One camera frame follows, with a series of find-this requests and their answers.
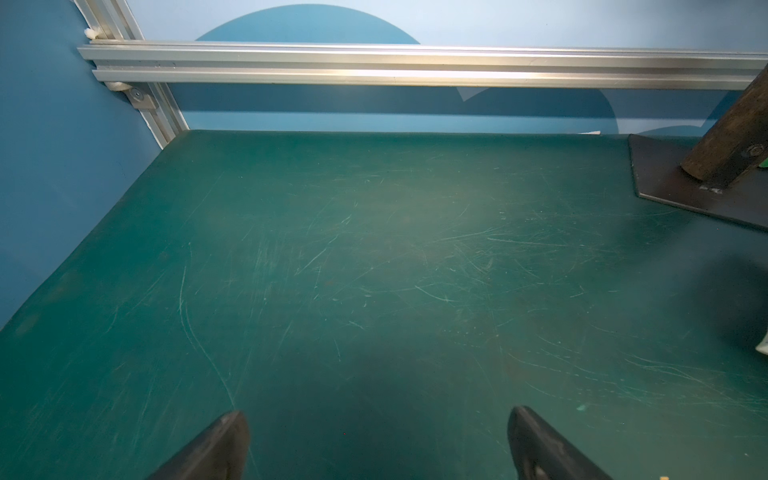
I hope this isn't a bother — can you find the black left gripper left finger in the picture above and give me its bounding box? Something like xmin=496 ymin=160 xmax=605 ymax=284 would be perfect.
xmin=148 ymin=410 xmax=250 ymax=480

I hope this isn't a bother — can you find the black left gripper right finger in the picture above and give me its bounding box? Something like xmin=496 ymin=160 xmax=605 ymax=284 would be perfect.
xmin=507 ymin=406 xmax=612 ymax=480

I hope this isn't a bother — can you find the brown artificial tree trunk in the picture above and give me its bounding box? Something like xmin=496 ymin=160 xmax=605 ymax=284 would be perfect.
xmin=681 ymin=67 xmax=767 ymax=189

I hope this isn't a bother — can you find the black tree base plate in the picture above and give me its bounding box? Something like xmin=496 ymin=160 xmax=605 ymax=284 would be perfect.
xmin=628 ymin=134 xmax=767 ymax=230

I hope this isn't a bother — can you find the horizontal aluminium frame rail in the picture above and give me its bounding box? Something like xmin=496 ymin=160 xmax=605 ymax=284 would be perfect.
xmin=77 ymin=39 xmax=768 ymax=91

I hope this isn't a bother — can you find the left aluminium frame post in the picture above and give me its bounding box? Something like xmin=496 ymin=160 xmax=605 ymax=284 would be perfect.
xmin=74 ymin=0 xmax=189 ymax=148

